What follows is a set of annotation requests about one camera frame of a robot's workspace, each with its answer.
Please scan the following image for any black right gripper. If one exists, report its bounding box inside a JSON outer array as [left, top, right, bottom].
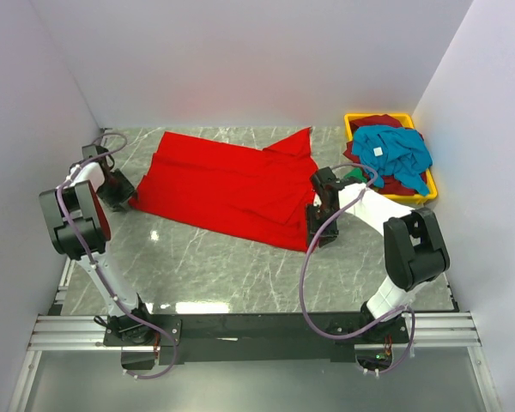
[[305, 203, 341, 247]]

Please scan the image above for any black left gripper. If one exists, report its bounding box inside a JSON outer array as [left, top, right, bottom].
[[95, 169, 137, 213]]

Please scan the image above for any bright red t shirt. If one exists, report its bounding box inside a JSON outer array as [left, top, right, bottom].
[[130, 128, 318, 251]]

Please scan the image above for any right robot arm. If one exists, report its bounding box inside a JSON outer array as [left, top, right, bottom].
[[299, 167, 450, 342]]

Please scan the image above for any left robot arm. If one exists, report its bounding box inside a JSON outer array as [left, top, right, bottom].
[[39, 143, 155, 345]]

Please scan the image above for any green shirt in bin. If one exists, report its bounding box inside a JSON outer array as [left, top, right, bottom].
[[343, 168, 367, 183]]

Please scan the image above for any dark red shirt in bin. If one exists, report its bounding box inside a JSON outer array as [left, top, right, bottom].
[[343, 116, 417, 195]]

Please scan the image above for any blue t shirt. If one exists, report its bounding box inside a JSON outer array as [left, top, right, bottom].
[[351, 124, 433, 196]]

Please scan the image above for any yellow plastic bin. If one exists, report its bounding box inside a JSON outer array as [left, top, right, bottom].
[[344, 112, 438, 205]]

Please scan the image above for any black base beam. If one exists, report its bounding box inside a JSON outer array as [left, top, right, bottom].
[[103, 312, 410, 370]]

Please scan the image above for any aluminium side rail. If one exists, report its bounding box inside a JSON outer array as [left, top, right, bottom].
[[47, 257, 76, 316]]

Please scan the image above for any aluminium front rail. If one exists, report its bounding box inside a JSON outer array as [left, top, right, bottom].
[[27, 312, 482, 352]]

